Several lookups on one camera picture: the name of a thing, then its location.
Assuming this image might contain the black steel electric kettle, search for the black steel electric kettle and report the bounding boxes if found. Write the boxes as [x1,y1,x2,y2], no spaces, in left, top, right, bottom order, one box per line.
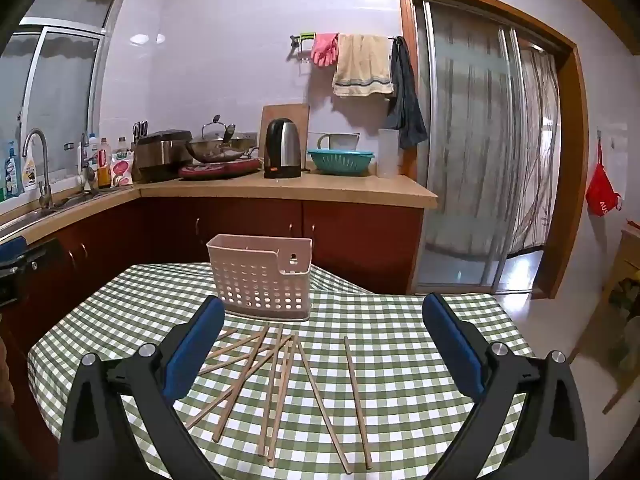
[263,118,303,179]

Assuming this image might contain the wooden door frame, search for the wooden door frame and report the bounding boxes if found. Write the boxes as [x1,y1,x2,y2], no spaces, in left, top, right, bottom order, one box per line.
[396,0,590,301]

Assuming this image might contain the person's left hand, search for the person's left hand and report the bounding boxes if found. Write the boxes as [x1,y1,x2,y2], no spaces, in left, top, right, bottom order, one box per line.
[0,332,15,406]

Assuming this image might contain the steel sink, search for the steel sink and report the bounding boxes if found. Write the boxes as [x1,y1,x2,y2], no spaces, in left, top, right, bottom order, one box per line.
[0,192,111,236]

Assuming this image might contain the kitchen counter with red cabinets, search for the kitchen counter with red cabinets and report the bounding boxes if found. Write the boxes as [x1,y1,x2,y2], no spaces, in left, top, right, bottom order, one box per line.
[0,174,440,411]

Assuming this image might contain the blue detergent bottle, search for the blue detergent bottle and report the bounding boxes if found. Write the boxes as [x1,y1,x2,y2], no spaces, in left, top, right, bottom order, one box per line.
[4,141,23,198]

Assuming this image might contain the white spray bottle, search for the white spray bottle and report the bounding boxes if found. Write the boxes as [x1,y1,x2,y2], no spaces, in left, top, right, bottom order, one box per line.
[21,138,38,192]

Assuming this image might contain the small steel tap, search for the small steel tap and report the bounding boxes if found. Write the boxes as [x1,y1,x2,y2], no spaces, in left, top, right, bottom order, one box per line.
[77,132,96,191]

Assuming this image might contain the dark grey cloth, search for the dark grey cloth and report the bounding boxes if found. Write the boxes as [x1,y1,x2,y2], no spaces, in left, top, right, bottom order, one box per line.
[384,36,429,150]

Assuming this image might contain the black silver rice cooker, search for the black silver rice cooker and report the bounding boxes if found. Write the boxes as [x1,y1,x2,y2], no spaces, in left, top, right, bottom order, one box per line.
[135,130,193,183]

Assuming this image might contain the frosted sliding glass door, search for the frosted sliding glass door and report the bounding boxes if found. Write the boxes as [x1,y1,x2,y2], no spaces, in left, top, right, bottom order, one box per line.
[415,0,561,293]

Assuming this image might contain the metal towel rail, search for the metal towel rail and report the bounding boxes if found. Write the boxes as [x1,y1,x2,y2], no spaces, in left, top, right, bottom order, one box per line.
[289,33,403,56]

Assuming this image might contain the pink rubber gloves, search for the pink rubber gloves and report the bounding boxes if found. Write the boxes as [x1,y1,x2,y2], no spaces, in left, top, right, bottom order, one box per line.
[310,33,340,67]

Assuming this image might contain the pink seasoning packet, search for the pink seasoning packet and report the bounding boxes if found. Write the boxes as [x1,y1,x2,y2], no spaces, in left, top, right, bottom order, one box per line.
[110,152,135,187]

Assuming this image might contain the red induction cooker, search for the red induction cooker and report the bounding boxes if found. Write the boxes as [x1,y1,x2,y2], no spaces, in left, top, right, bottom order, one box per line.
[178,157,264,180]

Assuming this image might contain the wooden furniture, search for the wooden furniture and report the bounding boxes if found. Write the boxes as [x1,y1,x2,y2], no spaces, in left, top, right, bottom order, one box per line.
[572,220,640,416]

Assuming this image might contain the green checked tablecloth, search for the green checked tablecloth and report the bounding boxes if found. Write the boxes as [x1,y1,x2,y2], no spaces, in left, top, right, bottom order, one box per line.
[27,262,538,480]

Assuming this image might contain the glass wok lid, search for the glass wok lid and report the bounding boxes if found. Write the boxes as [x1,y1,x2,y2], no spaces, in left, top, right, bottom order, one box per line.
[201,115,236,142]

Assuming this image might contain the red hanging bag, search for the red hanging bag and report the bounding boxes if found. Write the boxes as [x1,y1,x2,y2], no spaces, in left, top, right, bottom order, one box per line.
[585,140,623,217]

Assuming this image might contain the white bottle with blue cap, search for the white bottle with blue cap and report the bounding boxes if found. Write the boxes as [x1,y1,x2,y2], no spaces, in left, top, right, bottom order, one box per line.
[86,132,100,181]

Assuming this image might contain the pink perforated plastic utensil basket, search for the pink perforated plastic utensil basket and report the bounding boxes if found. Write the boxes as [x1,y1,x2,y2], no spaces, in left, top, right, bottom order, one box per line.
[206,233,313,322]

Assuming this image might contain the steel wok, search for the steel wok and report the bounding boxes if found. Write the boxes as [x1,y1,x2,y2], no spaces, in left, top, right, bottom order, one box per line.
[186,136,260,163]

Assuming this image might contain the white jug with green handle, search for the white jug with green handle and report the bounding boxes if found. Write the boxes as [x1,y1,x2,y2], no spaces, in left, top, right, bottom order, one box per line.
[316,131,361,152]

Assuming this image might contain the beige towel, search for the beige towel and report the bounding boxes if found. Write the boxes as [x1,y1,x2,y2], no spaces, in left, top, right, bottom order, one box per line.
[332,34,394,98]

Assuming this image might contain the teal plastic colander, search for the teal plastic colander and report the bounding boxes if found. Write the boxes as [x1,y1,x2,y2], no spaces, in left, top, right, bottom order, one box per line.
[306,148,375,177]

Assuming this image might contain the translucent white tall container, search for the translucent white tall container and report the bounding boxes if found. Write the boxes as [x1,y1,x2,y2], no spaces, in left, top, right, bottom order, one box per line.
[377,128,399,179]

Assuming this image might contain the aluminium framed window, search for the aluminium framed window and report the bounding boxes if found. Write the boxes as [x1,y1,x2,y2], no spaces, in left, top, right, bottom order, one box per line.
[0,0,132,201]

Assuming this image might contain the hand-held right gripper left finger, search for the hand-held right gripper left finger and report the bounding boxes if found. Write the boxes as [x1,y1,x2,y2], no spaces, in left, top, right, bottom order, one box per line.
[59,295,226,480]

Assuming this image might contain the curved steel faucet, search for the curved steel faucet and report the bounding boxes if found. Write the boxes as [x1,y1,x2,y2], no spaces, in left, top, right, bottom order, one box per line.
[22,128,54,209]

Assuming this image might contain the wooden cutting board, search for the wooden cutting board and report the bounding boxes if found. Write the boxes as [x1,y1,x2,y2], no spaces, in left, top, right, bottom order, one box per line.
[261,103,311,161]

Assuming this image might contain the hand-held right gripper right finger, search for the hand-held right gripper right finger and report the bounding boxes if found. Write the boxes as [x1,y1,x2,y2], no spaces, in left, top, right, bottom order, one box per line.
[421,292,590,480]

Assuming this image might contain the group of wooden chopsticks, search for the group of wooden chopsticks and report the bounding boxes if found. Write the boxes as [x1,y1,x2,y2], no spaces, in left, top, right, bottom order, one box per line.
[184,326,373,476]

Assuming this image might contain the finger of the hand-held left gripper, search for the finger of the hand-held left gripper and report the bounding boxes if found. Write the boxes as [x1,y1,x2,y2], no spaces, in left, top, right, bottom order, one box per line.
[0,238,27,262]
[0,240,62,283]

